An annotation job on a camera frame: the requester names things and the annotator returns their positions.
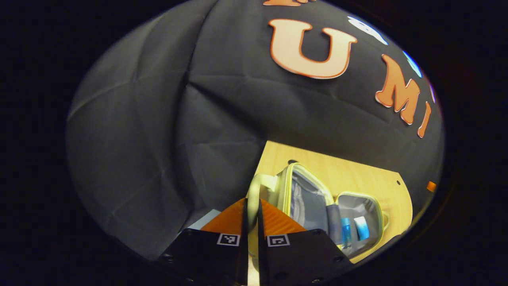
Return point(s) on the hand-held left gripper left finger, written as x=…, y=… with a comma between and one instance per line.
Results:
x=214, y=262

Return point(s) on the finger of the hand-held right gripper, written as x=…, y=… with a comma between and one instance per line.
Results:
x=431, y=186

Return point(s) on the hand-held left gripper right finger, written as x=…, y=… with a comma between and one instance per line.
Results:
x=297, y=262

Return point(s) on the blue skin care bottle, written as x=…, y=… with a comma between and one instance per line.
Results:
x=346, y=232

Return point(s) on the pale yellow suitcase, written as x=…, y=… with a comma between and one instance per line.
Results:
x=309, y=198

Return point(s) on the white and blue tube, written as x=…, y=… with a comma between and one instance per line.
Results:
x=361, y=228

